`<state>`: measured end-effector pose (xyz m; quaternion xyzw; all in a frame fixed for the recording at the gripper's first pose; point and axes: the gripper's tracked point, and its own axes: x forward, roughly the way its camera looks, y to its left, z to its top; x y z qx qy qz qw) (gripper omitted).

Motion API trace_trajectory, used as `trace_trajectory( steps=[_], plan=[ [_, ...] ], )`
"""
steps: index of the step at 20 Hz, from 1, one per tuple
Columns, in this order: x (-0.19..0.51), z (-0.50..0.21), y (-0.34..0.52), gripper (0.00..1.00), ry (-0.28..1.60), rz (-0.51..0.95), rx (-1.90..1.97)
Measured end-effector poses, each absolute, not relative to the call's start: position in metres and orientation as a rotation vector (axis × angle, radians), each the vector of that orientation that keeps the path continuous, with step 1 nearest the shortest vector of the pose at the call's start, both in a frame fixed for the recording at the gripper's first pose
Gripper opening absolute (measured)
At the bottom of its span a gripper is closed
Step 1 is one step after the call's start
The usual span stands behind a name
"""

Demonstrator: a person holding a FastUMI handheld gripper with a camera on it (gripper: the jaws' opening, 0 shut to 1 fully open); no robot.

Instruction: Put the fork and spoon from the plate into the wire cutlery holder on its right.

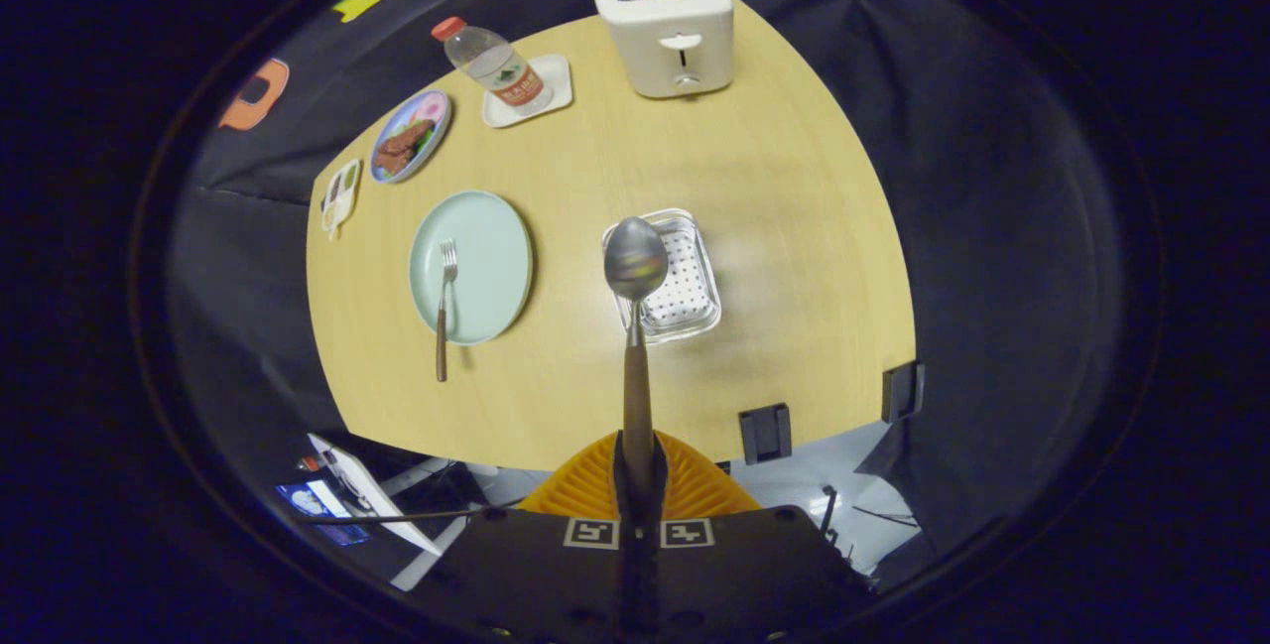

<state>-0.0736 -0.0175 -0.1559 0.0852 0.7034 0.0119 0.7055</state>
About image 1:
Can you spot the clear water bottle red cap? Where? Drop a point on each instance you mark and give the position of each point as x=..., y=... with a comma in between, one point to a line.
x=501, y=68

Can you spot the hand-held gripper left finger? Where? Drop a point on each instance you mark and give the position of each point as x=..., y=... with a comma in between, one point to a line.
x=536, y=575

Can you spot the blue plate with food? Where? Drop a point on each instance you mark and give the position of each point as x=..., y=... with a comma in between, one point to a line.
x=407, y=143

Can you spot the metal perforated tray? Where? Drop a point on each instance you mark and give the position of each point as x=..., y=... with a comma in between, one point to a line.
x=690, y=297

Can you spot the white divided sauce dish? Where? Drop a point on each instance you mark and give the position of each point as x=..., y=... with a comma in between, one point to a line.
x=340, y=193

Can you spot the white panel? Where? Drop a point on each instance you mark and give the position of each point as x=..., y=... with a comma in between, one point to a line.
x=372, y=500

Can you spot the black backdrop cloth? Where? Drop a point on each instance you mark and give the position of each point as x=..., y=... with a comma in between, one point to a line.
x=992, y=227

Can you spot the white square coaster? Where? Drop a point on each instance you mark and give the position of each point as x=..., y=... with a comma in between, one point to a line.
x=556, y=78

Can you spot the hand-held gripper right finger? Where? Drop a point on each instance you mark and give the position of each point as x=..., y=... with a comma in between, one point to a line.
x=744, y=575

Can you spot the laptop screen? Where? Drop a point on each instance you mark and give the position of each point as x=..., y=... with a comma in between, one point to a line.
x=317, y=510

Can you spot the light green plate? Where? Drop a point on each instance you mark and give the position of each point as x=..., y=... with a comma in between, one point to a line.
x=491, y=267

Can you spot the black table clamp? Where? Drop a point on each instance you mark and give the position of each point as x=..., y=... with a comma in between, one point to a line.
x=903, y=392
x=764, y=434

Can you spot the white toaster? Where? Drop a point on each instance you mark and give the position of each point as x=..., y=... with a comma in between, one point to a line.
x=665, y=49

